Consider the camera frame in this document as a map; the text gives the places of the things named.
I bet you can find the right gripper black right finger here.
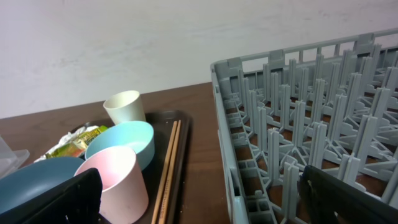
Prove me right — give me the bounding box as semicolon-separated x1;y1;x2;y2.
298;165;397;223

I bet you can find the dark brown serving tray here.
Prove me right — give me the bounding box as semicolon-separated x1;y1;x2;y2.
75;110;191;223

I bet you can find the right wooden chopstick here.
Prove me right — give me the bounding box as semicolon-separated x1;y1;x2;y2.
158;120;181;224

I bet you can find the pink cup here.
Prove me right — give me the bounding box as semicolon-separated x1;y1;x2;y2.
75;146;149;223

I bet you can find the yellow green snack wrapper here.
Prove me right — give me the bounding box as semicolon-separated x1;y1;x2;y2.
45;125;109;159

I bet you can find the dark blue plate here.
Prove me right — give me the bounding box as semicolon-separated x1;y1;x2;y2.
1;157;83;213

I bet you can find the left wooden chopstick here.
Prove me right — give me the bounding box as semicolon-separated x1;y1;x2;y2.
151;121;178;224

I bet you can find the light blue bowl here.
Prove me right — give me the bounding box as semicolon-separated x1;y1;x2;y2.
85;121;155;170

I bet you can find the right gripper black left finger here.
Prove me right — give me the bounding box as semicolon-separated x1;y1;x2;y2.
1;168;103;224

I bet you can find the wooden chopstick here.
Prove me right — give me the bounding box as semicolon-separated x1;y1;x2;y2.
158;120;181;224
151;121;178;224

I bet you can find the clear plastic bin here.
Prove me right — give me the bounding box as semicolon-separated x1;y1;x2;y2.
0;137;30;179

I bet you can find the cream white cup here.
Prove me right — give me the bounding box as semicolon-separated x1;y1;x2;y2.
103;90;146;125

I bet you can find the grey dishwasher rack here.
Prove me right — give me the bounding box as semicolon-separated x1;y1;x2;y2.
211;29;397;223

